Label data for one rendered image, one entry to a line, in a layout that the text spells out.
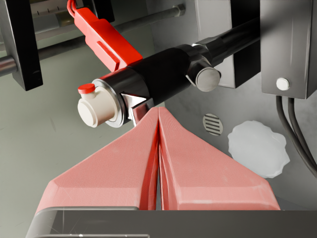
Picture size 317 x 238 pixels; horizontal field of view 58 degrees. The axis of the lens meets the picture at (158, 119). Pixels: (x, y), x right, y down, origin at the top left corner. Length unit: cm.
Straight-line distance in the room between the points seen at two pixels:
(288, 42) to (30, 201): 41
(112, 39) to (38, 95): 28
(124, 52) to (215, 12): 11
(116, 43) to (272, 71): 13
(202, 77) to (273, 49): 10
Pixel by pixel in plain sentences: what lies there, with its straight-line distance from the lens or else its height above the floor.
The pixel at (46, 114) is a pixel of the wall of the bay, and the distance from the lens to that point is 45.
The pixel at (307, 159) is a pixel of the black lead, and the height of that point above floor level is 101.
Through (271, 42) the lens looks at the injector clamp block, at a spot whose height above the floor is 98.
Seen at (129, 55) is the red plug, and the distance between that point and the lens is 17.
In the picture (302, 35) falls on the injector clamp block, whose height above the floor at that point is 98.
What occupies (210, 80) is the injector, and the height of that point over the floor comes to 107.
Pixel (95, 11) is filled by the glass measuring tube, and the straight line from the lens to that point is 44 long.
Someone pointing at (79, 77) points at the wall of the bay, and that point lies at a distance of 47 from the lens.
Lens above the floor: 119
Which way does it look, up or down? 35 degrees down
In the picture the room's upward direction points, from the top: 122 degrees counter-clockwise
